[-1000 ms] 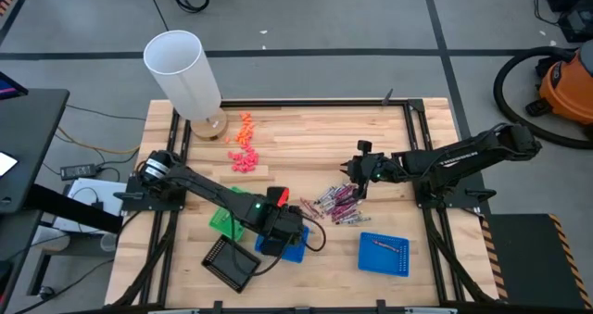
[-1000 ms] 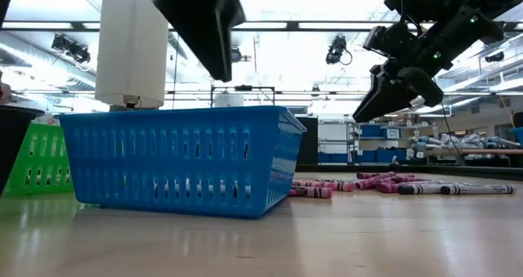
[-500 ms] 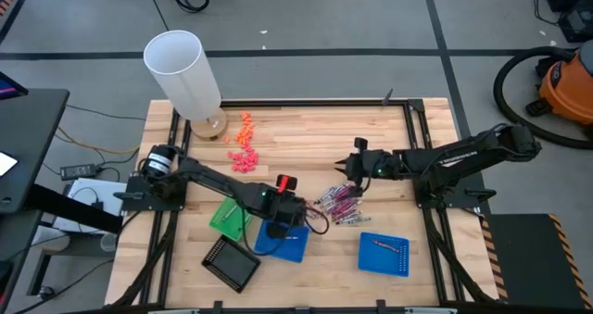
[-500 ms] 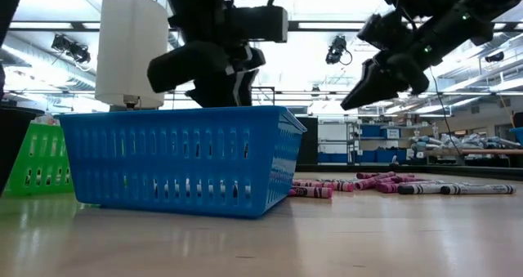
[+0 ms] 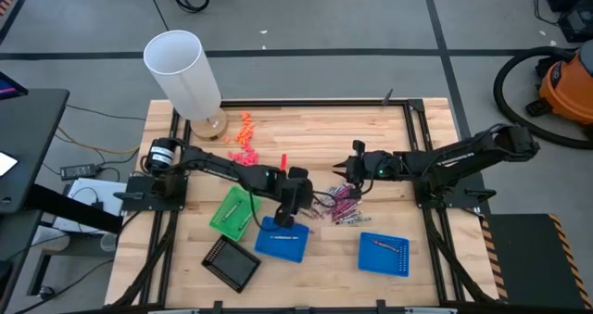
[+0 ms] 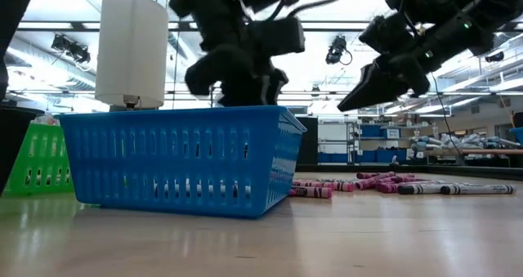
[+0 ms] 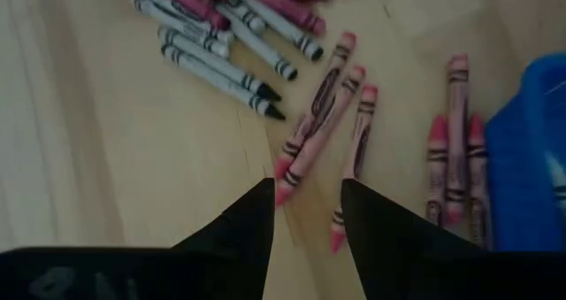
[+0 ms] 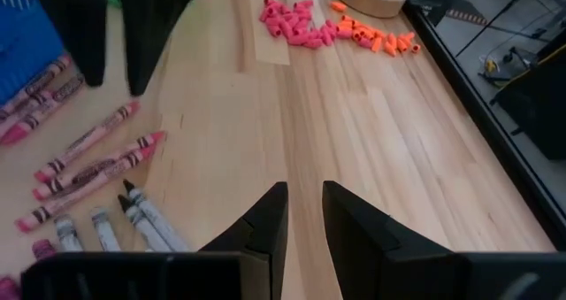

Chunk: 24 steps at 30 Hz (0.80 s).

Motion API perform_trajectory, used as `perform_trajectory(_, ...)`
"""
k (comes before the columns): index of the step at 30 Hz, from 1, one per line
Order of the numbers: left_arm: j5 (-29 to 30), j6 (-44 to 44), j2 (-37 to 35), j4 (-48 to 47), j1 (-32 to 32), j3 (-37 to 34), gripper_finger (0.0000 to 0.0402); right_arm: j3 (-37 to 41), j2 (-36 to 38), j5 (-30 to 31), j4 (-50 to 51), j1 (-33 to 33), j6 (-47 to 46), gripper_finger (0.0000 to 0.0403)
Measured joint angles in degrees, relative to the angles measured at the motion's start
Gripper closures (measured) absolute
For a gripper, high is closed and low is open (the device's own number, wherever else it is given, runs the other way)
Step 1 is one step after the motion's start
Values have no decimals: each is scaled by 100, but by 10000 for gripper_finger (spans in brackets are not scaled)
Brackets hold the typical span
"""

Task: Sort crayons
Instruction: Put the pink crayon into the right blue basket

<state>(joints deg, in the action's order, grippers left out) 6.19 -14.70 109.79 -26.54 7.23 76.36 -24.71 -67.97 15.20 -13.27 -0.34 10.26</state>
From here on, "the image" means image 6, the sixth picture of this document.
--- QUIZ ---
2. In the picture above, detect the black cabinet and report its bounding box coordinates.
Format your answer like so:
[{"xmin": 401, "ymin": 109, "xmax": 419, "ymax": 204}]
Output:
[{"xmin": 300, "ymin": 116, "xmax": 320, "ymax": 166}]

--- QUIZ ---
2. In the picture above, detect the black ceiling spotlight cluster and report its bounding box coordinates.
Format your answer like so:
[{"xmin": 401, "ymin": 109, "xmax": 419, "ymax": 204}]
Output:
[{"xmin": 51, "ymin": 34, "xmax": 92, "ymax": 65}]

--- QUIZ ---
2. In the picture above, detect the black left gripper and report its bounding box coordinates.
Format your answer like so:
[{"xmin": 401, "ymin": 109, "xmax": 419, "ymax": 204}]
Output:
[{"xmin": 184, "ymin": 21, "xmax": 289, "ymax": 107}]

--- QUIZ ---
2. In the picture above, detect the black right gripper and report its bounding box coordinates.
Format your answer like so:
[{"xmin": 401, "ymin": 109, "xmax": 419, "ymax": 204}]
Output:
[{"xmin": 337, "ymin": 19, "xmax": 495, "ymax": 113}]

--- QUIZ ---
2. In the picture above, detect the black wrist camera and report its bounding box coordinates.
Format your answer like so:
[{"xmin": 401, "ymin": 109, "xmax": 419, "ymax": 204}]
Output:
[
  {"xmin": 358, "ymin": 11, "xmax": 416, "ymax": 54},
  {"xmin": 248, "ymin": 16, "xmax": 306, "ymax": 56}
]

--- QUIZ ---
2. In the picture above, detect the white cylinder table lamp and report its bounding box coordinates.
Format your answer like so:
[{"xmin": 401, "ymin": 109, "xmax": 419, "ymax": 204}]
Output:
[{"xmin": 94, "ymin": 0, "xmax": 170, "ymax": 110}]

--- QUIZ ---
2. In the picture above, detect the green plastic basket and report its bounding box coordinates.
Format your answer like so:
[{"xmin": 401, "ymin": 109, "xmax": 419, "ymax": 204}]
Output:
[{"xmin": 4, "ymin": 119, "xmax": 74, "ymax": 196}]

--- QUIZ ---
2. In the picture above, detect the cluttered wooden workbench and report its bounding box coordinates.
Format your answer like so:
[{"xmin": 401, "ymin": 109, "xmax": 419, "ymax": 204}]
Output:
[{"xmin": 408, "ymin": 133, "xmax": 523, "ymax": 168}]

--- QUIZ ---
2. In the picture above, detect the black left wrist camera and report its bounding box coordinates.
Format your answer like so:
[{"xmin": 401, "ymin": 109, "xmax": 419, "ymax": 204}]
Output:
[{"xmin": 248, "ymin": 16, "xmax": 306, "ymax": 56}]

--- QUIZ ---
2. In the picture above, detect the black plastic basket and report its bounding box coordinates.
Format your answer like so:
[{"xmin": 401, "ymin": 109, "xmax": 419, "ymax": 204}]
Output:
[{"xmin": 0, "ymin": 105, "xmax": 46, "ymax": 196}]

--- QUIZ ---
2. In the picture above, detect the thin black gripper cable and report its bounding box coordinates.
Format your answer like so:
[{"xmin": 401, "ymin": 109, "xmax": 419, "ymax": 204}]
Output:
[{"xmin": 431, "ymin": 73, "xmax": 467, "ymax": 164}]

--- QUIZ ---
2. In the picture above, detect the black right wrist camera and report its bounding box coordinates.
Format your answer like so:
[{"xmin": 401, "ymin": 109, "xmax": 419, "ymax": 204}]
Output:
[{"xmin": 358, "ymin": 11, "xmax": 416, "ymax": 54}]

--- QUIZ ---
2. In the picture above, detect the blue plastic basket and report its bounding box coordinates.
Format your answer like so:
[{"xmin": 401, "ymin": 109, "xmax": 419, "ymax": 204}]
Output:
[{"xmin": 56, "ymin": 105, "xmax": 307, "ymax": 219}]

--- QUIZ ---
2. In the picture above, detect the white-wrapped black crayon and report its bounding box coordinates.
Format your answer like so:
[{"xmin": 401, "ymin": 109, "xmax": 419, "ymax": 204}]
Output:
[
  {"xmin": 397, "ymin": 183, "xmax": 445, "ymax": 195},
  {"xmin": 440, "ymin": 184, "xmax": 517, "ymax": 196}
]

